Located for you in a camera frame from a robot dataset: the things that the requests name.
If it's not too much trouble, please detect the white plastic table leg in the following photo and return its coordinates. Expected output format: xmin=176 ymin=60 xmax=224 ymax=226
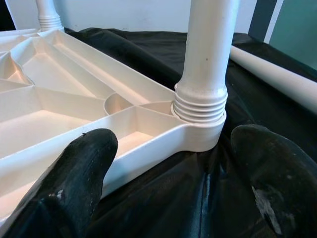
xmin=229 ymin=46 xmax=317 ymax=115
xmin=173 ymin=0 xmax=256 ymax=123
xmin=35 ymin=0 xmax=65 ymax=32

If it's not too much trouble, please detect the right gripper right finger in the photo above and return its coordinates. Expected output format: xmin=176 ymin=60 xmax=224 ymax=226
xmin=230 ymin=123 xmax=317 ymax=238

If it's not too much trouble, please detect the white plastic children table top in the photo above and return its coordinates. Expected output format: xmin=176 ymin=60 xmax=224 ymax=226
xmin=0 ymin=27 xmax=227 ymax=224

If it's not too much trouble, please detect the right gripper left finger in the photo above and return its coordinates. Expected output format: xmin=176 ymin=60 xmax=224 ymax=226
xmin=3 ymin=127 xmax=118 ymax=238

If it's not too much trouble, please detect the black plastic table cover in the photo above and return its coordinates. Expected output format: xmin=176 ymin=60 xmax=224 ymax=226
xmin=0 ymin=26 xmax=317 ymax=238

